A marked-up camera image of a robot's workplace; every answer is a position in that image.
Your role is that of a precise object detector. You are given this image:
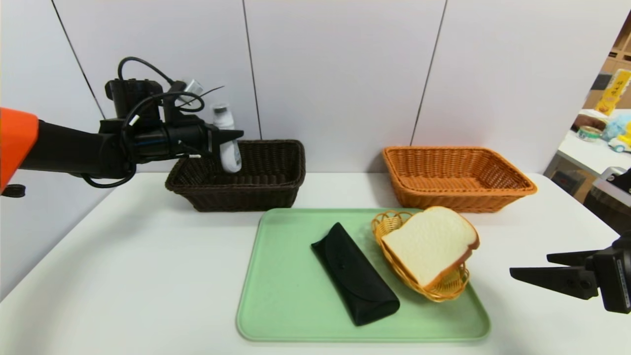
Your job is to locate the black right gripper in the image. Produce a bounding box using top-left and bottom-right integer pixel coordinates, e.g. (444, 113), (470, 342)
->
(509, 231), (631, 315)

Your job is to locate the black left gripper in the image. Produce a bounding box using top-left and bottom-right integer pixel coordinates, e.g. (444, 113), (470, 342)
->
(167, 122), (244, 159)

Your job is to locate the white plastic bottle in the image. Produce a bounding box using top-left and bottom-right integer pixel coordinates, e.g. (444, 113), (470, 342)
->
(212, 104), (243, 174)

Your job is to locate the black glasses case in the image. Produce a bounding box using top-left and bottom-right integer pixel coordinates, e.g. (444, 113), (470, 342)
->
(311, 222), (401, 326)

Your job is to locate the large dark brown wicker basket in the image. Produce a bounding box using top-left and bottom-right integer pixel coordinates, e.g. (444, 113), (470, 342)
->
(165, 140), (307, 213)

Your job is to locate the small yellow wicker basket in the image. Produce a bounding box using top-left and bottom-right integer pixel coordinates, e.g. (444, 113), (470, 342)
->
(371, 211), (470, 302)

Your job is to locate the large orange wicker basket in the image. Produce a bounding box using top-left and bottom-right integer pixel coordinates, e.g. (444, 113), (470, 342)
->
(383, 146), (538, 213)

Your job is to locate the dark blue box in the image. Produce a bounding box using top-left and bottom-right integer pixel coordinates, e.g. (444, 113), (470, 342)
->
(550, 170), (582, 198)

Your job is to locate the white side table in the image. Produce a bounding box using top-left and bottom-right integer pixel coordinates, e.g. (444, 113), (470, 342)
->
(557, 109), (631, 193)

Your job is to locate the yellow toy car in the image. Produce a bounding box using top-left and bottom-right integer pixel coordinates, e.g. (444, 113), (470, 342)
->
(608, 123), (631, 153)

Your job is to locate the white bread slice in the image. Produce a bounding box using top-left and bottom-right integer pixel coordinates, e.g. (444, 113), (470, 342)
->
(381, 206), (480, 289)

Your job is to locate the brown soft item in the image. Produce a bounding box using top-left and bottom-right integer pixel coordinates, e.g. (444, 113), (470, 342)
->
(572, 115), (606, 133)

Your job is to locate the light blue plush toy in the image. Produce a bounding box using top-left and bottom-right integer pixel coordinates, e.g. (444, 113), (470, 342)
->
(601, 112), (631, 142)

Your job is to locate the yellow printed box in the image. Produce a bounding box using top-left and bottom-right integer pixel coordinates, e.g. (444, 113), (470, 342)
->
(594, 69), (631, 116)

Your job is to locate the light green plastic tray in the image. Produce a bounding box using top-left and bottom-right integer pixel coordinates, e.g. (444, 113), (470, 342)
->
(236, 208), (491, 342)

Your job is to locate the wooden shelf unit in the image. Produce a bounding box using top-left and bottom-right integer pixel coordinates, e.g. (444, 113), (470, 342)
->
(604, 10), (631, 74)

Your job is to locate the black camera cable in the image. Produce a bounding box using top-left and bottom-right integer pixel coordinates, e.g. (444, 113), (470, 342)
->
(117, 57), (176, 87)

